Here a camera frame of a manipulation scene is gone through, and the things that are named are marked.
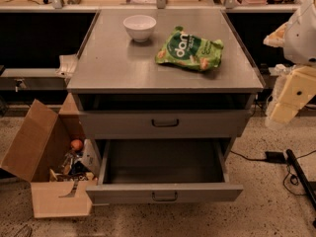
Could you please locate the grey drawer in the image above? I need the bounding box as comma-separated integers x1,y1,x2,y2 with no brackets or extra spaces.
86,138,243,205
79,110,250,139

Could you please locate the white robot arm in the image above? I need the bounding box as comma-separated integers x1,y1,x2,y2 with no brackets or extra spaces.
264,0,316,129

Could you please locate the grey top drawer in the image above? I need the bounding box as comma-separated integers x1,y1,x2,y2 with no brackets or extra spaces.
79,110,250,139

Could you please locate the grey metal drawer cabinet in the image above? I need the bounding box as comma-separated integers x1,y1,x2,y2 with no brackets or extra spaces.
68,9,264,203

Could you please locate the black power adapter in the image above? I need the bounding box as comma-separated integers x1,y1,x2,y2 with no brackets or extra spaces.
266,151,286,164

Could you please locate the black pole on floor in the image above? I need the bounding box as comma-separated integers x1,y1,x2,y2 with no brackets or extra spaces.
285,149,316,210

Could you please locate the green snack bag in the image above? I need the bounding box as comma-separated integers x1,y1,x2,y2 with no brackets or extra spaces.
155,26,224,72

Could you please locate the white ceramic bowl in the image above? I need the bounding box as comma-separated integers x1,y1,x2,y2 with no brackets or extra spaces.
123,15,156,42

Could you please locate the orange fruit in box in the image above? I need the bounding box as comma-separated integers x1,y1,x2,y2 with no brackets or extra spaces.
70,139,83,151

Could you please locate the open cardboard box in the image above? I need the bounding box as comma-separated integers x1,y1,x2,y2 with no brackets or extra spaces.
1,96,99,218

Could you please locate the black floor cable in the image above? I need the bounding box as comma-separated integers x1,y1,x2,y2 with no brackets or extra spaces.
229,150,268,163

